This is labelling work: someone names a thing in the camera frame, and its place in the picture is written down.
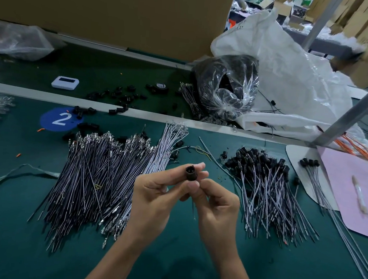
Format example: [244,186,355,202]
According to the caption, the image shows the person's left hand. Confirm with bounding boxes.
[125,156,210,251]

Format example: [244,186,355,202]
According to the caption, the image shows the person's right hand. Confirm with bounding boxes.
[182,176,246,264]

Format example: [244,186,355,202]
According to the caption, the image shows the pile of wires with black caps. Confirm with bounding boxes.
[216,145,328,249]

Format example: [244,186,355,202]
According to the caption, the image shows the pile of grey wires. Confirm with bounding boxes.
[24,109,191,266]

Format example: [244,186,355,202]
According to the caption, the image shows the small bundle of capped wires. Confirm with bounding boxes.
[287,157,368,279]

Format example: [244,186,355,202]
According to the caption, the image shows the black plastic caps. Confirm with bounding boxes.
[61,73,190,151]

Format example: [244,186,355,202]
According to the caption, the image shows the clear bag with black contents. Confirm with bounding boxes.
[189,50,263,124]

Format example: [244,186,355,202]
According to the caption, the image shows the blue round number sticker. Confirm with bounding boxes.
[39,104,85,135]

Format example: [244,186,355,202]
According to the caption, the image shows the pink paper sheet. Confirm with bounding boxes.
[309,146,368,241]

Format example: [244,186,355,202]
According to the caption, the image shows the clear plastic strip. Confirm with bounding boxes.
[0,161,61,209]

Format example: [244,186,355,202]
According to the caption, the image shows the small white timer device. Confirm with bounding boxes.
[51,75,80,91]

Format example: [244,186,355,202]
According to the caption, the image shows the large white plastic sack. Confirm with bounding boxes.
[202,3,368,150]

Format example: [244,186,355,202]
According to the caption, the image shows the brown cardboard panel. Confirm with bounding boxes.
[0,0,237,67]

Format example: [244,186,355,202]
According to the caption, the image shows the crumpled clear plastic bag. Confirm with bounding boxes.
[0,21,66,64]

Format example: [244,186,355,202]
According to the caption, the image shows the bundle of orange wires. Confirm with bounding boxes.
[331,133,368,182]

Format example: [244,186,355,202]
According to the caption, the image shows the grey metal frame post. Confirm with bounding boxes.
[303,0,346,55]
[313,60,368,153]

